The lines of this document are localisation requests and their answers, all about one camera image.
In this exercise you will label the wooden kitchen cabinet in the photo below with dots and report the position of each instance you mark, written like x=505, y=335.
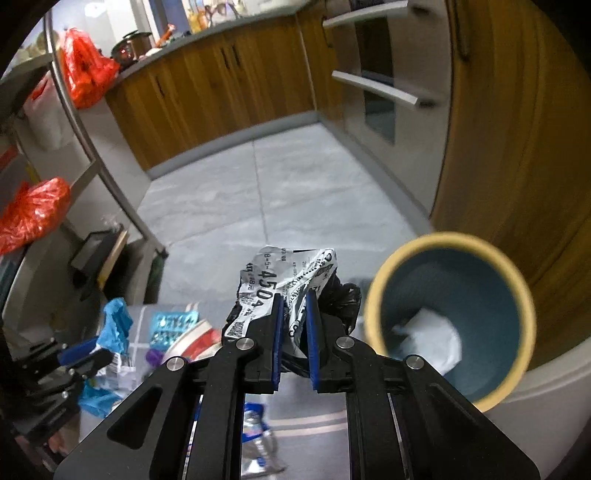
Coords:
x=508, y=138
x=207, y=92
x=323, y=60

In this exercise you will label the blue plastic bag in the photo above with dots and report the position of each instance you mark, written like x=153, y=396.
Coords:
x=115, y=323

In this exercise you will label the printed paper wrapper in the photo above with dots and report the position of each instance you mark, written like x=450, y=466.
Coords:
x=263, y=286

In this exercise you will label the grey mat with white lines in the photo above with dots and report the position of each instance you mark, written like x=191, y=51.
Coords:
x=314, y=443

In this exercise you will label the steel built-in oven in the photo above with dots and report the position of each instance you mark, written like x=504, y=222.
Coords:
x=383, y=101

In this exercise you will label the metal rack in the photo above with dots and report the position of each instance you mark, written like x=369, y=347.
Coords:
x=76, y=120

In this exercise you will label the white plastic bag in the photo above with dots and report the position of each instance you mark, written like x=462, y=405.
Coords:
x=44, y=120

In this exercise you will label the blue blister pack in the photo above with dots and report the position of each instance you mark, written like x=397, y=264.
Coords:
x=173, y=325

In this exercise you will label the red white paper cup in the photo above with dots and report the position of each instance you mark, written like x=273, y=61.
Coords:
x=198, y=337

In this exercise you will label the blue white packet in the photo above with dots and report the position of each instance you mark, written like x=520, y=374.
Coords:
x=258, y=438

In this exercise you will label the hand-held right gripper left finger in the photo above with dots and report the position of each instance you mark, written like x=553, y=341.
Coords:
x=277, y=341

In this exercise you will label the yellow rimmed teal bin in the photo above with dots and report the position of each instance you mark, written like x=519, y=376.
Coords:
x=461, y=295

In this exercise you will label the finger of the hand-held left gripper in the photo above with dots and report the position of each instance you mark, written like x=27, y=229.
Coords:
x=81, y=350
x=92, y=364

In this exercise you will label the orange packet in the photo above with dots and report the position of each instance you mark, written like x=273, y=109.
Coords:
x=167, y=36

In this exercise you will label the yellow oil bottle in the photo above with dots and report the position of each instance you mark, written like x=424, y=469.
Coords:
x=198, y=18

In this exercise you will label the rice cooker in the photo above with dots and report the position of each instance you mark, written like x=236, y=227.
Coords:
x=131, y=46

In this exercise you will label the small orange plastic bag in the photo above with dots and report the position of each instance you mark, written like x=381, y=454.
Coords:
x=85, y=69

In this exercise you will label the crumpled clear plastic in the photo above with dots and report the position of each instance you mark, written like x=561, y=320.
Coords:
x=113, y=226

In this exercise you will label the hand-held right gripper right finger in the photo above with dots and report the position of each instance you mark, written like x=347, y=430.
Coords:
x=313, y=341

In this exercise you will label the large orange plastic bag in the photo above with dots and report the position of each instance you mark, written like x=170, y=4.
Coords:
x=32, y=212

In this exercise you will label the grey kitchen countertop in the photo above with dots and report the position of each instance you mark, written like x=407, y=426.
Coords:
x=194, y=39

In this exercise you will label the white paper bag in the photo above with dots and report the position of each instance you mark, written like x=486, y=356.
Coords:
x=429, y=332

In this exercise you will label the purple wrapper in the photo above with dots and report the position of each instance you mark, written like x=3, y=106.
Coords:
x=154, y=357

